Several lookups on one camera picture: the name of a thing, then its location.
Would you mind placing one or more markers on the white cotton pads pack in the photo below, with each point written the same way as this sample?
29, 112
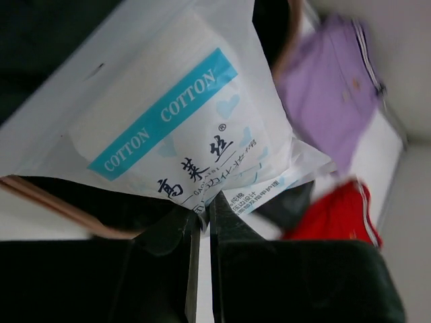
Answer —
171, 100

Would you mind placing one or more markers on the red shorts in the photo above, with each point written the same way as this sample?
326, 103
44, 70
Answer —
343, 214

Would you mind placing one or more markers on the black toiletry pouch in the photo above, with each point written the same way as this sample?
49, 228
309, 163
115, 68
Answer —
285, 211

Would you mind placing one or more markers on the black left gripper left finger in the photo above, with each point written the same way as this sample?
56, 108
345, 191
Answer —
167, 285

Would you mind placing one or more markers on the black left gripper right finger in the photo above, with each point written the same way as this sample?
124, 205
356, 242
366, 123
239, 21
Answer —
243, 267

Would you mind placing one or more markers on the pink hard-shell suitcase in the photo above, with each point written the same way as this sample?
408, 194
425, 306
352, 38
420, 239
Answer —
116, 215

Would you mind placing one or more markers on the purple shorts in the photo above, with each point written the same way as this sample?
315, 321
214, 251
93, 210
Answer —
330, 90

